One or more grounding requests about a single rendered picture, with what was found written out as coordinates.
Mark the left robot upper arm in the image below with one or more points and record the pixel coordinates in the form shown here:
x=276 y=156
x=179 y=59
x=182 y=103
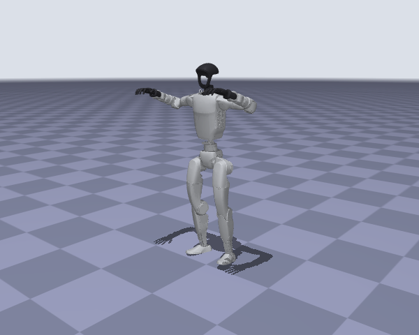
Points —
x=225 y=105

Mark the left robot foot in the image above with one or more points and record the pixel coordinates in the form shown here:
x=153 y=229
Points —
x=226 y=259

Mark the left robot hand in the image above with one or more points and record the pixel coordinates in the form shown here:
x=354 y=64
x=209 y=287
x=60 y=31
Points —
x=225 y=93

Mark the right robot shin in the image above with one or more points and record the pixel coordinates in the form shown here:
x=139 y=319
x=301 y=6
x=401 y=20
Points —
x=201 y=225

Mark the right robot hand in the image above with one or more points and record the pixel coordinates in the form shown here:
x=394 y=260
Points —
x=151 y=92

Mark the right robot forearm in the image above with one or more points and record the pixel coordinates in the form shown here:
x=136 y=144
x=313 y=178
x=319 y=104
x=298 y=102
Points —
x=165 y=98

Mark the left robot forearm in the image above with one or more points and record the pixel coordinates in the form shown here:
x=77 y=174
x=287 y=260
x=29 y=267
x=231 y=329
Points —
x=242 y=101

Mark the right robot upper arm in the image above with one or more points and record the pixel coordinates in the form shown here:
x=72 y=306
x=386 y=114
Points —
x=184 y=101

